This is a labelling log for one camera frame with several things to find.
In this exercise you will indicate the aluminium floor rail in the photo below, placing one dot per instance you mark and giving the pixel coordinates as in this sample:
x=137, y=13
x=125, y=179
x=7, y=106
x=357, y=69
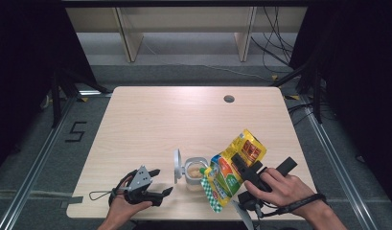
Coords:
x=40, y=163
x=337, y=166

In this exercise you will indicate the person's left hand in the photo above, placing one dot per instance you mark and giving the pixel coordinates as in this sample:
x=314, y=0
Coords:
x=121, y=212

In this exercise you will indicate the yellow pouch with green cap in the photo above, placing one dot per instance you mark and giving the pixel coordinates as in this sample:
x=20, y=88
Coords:
x=222, y=175

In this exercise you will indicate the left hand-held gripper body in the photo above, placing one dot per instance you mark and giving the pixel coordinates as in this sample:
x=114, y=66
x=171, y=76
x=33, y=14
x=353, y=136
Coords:
x=142, y=180

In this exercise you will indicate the black metal stand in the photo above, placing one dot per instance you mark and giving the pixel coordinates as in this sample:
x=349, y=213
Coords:
x=317, y=102
x=56, y=102

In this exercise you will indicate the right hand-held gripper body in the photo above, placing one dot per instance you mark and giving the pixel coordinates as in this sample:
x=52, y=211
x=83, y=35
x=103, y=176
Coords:
x=248, y=201

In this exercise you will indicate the black curtain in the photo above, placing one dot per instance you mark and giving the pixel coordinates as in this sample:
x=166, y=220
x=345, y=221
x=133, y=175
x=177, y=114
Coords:
x=363, y=80
x=24, y=64

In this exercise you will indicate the beige wooden desk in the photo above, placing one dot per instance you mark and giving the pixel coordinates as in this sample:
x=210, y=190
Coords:
x=184, y=19

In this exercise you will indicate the person's right hand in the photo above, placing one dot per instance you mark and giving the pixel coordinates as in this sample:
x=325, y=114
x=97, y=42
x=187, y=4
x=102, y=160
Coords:
x=280, y=190

